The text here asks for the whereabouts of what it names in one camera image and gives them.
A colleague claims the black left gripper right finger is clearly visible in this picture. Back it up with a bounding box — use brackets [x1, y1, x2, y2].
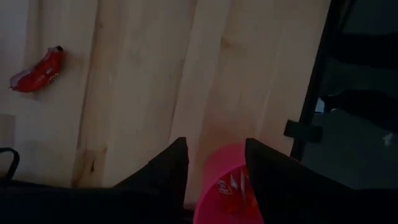
[244, 138, 355, 224]

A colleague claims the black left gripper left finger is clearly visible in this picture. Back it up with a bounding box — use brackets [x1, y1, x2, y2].
[113, 136, 190, 218]

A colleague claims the red KitKat candy bar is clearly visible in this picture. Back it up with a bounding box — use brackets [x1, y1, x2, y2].
[8, 45, 65, 93]
[216, 166, 259, 216]

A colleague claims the pink plastic bucket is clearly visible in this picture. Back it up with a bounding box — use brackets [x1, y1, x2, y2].
[192, 139, 265, 224]

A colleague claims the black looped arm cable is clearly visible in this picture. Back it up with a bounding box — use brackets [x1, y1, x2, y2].
[0, 147, 21, 187]

